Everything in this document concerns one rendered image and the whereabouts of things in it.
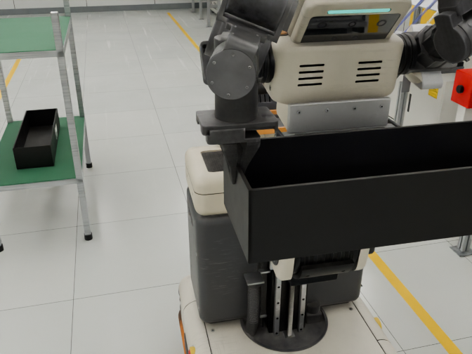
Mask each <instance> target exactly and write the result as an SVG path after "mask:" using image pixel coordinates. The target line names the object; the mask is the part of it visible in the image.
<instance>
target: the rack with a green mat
mask: <svg viewBox="0 0 472 354"><path fill-rule="evenodd" d="M63 4H64V9H65V16H59V15H58V11H51V16H50V17H33V18H0V90H1V96H2V100H3V104H4V109H5V113H6V119H7V126H6V128H5V131H4V133H3V136H2V137H1V140H0V192H5V191H12V190H24V189H31V188H43V187H50V186H57V185H69V184H77V189H78V193H79V202H80V207H81V215H82V220H83V225H84V239H85V240H86V241H89V240H92V239H93V235H92V232H91V226H90V222H89V213H88V207H87V203H86V193H85V189H84V151H85V156H86V168H88V169H90V168H92V167H93V165H92V162H91V155H90V149H89V140H88V134H87V129H86V119H85V114H84V104H83V98H82V93H81V84H80V78H79V68H78V63H77V54H76V48H75V42H74V33H73V28H72V18H71V13H70V3H69V0H63ZM68 39H69V44H70V53H71V58H72V67H73V72H74V82H75V87H76V92H77V102H78V107H79V116H74V113H73V109H72V99H71V95H70V85H69V80H68V75H67V66H66V62H65V50H66V46H67V40H68ZM51 57H57V59H58V67H59V72H60V80H61V85H62V90H63V99H64V104H65V112H66V117H59V122H60V130H59V135H58V144H57V149H56V154H55V162H54V166H46V167H39V168H31V169H17V168H16V164H15V158H14V154H13V146H14V143H15V139H16V137H17V135H18V132H19V129H20V125H21V124H22V120H21V121H13V117H12V113H11V106H10V103H9V99H8V93H7V89H6V82H5V79H4V73H3V69H2V65H1V60H12V59H25V58H51Z"/></svg>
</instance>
